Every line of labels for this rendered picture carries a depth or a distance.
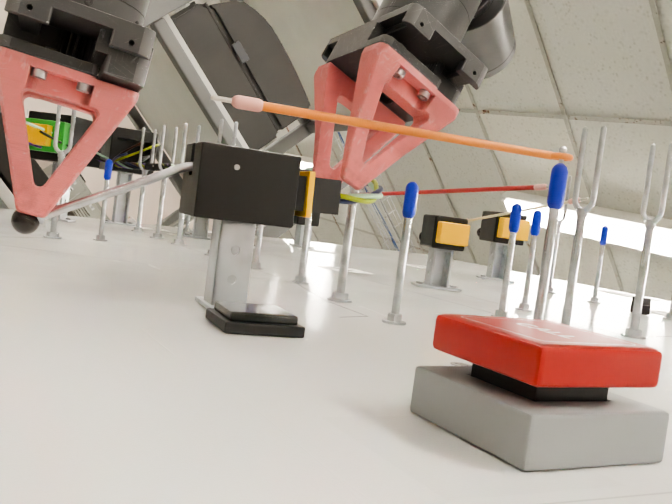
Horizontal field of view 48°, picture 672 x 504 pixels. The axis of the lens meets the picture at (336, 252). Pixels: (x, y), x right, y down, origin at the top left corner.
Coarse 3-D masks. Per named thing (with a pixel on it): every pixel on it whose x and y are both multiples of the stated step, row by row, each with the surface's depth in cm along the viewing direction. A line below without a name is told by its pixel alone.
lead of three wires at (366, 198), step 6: (372, 180) 51; (372, 186) 51; (378, 186) 50; (372, 192) 48; (378, 192) 48; (342, 198) 45; (348, 198) 46; (354, 198) 46; (360, 198) 46; (366, 198) 47; (372, 198) 47; (378, 198) 48
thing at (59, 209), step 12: (168, 168) 41; (180, 168) 41; (192, 168) 42; (132, 180) 41; (144, 180) 41; (156, 180) 41; (96, 192) 40; (108, 192) 40; (120, 192) 40; (60, 204) 39; (72, 204) 39; (84, 204) 40; (48, 216) 39
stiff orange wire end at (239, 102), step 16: (240, 96) 31; (272, 112) 32; (288, 112) 32; (304, 112) 32; (320, 112) 32; (368, 128) 33; (384, 128) 33; (400, 128) 33; (416, 128) 34; (464, 144) 35; (480, 144) 35; (496, 144) 35
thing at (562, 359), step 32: (448, 320) 24; (480, 320) 24; (512, 320) 25; (544, 320) 27; (448, 352) 24; (480, 352) 23; (512, 352) 21; (544, 352) 21; (576, 352) 21; (608, 352) 22; (640, 352) 22; (512, 384) 23; (544, 384) 21; (576, 384) 21; (608, 384) 22; (640, 384) 22
